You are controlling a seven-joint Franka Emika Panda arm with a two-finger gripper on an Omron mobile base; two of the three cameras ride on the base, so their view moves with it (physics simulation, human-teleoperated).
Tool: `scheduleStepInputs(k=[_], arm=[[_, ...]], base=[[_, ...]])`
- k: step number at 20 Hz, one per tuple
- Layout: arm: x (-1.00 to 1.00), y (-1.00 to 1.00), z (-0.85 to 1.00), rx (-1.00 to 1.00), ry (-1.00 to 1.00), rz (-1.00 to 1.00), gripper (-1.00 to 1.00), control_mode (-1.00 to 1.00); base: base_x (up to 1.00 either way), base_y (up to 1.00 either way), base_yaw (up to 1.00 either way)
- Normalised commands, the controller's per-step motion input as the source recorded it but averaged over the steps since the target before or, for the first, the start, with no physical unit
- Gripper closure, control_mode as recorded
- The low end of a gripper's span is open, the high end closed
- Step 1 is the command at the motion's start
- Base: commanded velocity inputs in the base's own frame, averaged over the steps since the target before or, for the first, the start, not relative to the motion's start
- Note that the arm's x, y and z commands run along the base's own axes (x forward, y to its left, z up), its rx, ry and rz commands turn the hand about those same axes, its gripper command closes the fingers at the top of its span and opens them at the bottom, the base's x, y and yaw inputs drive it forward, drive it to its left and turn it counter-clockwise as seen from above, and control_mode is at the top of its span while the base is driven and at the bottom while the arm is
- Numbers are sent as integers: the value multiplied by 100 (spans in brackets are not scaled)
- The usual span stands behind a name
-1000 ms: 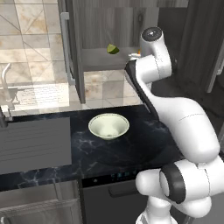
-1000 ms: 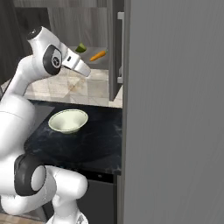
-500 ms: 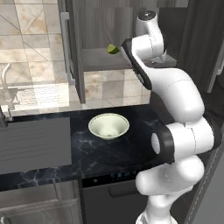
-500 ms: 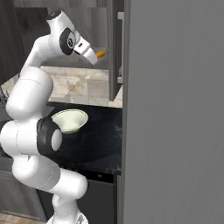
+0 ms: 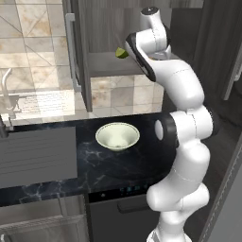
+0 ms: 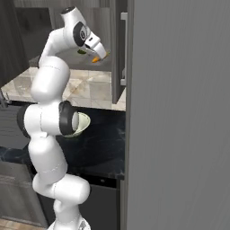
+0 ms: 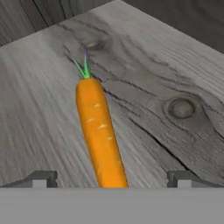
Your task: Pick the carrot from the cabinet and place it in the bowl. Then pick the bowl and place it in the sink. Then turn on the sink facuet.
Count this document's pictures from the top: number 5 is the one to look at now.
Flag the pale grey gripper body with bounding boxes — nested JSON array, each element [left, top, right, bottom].
[[150, 46, 173, 61]]

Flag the pale green bowl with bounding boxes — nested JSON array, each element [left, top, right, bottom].
[[95, 122, 141, 152]]

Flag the silver sink faucet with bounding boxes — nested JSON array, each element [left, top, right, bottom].
[[0, 67, 23, 140]]

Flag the grey sink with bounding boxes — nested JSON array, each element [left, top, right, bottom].
[[0, 126, 78, 190]]

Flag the green lime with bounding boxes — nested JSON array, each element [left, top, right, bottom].
[[114, 46, 130, 60]]

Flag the grey tall side panel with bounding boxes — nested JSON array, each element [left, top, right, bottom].
[[198, 133, 242, 242]]

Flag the black dishwasher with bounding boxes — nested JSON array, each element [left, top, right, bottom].
[[85, 182, 164, 242]]

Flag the dark grey wall cabinet door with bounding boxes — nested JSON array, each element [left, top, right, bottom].
[[192, 0, 242, 102]]

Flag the grey wall cabinet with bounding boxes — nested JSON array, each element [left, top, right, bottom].
[[78, 0, 203, 79]]

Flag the pale grey cabinet door handle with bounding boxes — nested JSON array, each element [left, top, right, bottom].
[[222, 55, 242, 101]]

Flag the black dishwasher handle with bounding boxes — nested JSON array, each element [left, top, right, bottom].
[[116, 201, 153, 215]]

